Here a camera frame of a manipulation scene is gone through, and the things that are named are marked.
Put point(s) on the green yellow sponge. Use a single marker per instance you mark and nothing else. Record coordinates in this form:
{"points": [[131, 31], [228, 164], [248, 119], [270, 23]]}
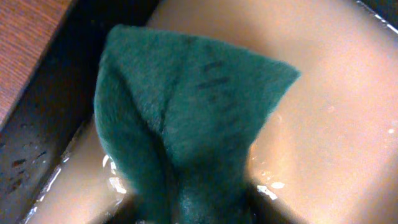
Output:
{"points": [[177, 113]]}

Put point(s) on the small black water tray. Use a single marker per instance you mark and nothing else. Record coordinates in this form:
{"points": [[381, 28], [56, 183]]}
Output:
{"points": [[327, 154]]}

